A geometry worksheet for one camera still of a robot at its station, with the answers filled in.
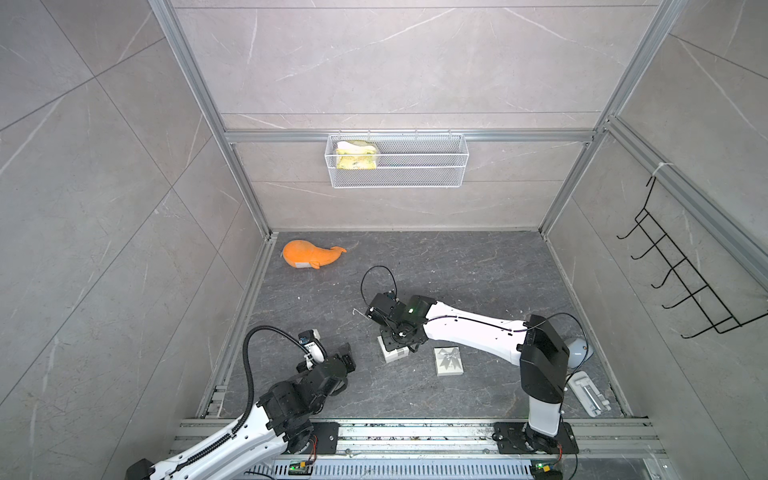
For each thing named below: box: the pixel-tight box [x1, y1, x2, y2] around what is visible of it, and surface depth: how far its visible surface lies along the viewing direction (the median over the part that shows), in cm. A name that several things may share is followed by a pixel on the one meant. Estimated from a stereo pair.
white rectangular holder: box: [567, 371, 612, 417], surface depth 81 cm
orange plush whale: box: [282, 240, 347, 269], surface depth 107 cm
